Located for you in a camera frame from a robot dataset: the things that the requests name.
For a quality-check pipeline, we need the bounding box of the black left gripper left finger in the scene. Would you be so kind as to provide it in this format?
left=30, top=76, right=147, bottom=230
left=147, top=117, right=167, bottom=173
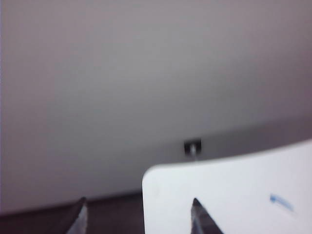
left=57, top=196, right=88, bottom=234

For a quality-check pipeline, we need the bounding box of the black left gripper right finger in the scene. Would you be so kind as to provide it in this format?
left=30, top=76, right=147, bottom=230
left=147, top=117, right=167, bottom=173
left=191, top=197, right=224, bottom=234

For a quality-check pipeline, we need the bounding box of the black wall socket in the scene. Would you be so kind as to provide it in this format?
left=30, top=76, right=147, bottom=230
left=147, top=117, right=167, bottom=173
left=183, top=137, right=202, bottom=157

